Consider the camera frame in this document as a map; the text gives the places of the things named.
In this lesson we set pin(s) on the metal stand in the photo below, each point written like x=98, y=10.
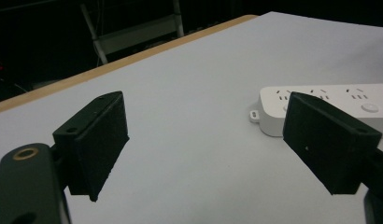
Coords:
x=139, y=34

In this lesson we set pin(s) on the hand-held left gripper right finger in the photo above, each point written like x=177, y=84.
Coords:
x=326, y=143

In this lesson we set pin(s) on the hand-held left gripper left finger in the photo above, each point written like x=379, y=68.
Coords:
x=96, y=143

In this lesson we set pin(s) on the white power strip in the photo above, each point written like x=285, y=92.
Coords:
x=342, y=99

